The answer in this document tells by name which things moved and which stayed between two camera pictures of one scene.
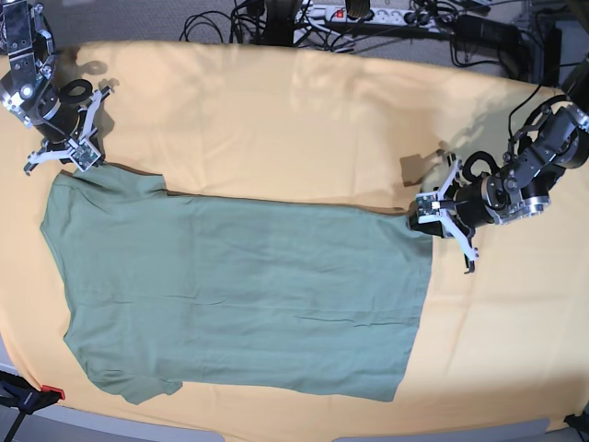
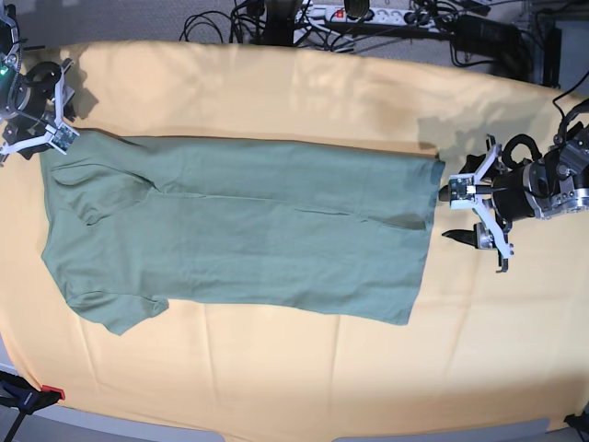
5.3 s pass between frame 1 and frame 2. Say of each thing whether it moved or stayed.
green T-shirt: moved
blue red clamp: stayed
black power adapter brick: stayed
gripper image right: moved
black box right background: stayed
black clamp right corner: stayed
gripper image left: moved
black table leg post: stayed
